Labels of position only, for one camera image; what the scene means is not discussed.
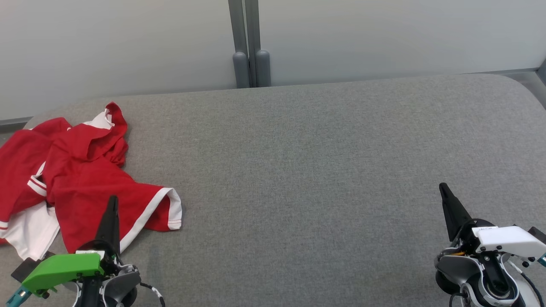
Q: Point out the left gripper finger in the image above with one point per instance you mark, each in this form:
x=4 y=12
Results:
x=111 y=226

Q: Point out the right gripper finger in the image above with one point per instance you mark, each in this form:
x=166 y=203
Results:
x=454 y=213

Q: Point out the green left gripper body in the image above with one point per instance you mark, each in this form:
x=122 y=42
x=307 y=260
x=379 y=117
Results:
x=59 y=268

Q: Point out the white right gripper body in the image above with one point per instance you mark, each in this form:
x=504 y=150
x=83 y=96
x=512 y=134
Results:
x=507 y=238

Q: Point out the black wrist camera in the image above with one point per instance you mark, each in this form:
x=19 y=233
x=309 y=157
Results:
x=25 y=268
x=538 y=235

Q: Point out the grey fabric sofa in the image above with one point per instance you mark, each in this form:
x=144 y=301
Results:
x=298 y=170

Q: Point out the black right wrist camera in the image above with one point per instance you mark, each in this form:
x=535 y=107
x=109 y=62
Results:
x=538 y=235

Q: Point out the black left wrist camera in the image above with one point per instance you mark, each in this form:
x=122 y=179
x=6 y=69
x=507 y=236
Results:
x=25 y=268

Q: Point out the grey wall skirting rail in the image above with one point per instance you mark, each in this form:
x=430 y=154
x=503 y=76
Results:
x=520 y=71
x=15 y=123

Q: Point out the grey partition post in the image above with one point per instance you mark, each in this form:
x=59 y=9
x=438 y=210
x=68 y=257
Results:
x=256 y=25
x=236 y=25

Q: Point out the red shorts with white trim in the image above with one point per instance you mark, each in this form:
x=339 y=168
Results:
x=85 y=192

